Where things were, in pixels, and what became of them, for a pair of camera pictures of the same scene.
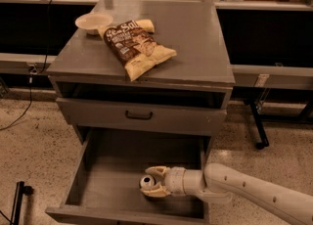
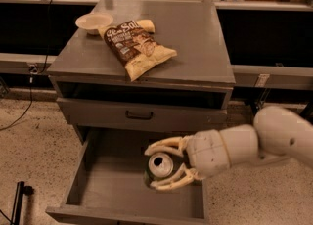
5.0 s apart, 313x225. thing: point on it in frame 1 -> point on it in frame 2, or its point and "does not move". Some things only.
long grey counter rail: x=245 y=75 does not move
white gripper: x=175 y=180 -> x=206 y=153
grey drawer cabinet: x=187 y=96 does not move
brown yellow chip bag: x=133 y=44 does not move
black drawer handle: x=140 y=118 does not move
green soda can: x=147 y=182 -> x=161 y=166
